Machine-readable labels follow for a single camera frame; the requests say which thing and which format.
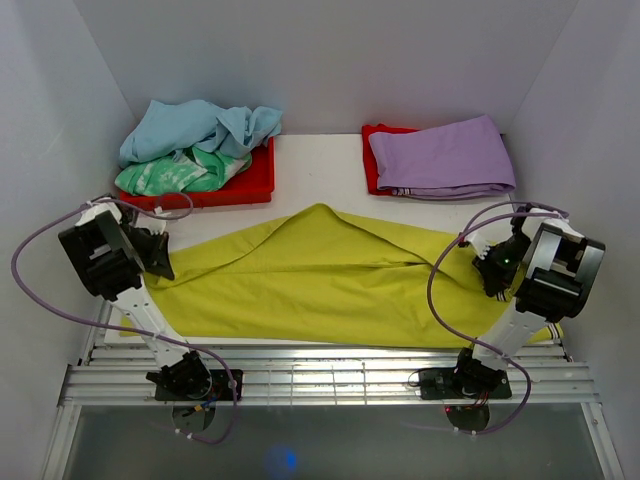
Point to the green white patterned garment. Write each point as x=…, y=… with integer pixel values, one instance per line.
x=192, y=171

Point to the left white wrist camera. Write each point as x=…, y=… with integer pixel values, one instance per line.
x=157, y=223

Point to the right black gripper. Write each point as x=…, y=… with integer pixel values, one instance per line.
x=494, y=280

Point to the red plastic tray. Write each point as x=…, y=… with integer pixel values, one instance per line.
x=254, y=186

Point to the folded red garment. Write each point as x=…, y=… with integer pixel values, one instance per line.
x=368, y=157

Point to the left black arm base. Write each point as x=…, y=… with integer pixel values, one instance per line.
x=225, y=385

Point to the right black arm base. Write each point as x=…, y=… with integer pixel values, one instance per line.
x=466, y=400

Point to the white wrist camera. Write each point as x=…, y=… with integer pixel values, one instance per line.
x=157, y=223
x=478, y=243

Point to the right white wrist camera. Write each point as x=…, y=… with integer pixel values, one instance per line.
x=478, y=243

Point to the light blue garment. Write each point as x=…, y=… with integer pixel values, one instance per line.
x=165, y=129

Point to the aluminium rail frame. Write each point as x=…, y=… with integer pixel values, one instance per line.
x=287, y=373

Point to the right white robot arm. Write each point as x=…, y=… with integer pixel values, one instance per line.
x=545, y=271

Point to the yellow-green trousers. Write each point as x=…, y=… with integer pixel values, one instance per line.
x=326, y=276

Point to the folded purple trousers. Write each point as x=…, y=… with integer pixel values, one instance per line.
x=461, y=160

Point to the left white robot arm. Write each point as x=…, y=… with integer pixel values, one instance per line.
x=111, y=250

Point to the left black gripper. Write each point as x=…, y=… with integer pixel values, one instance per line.
x=156, y=261

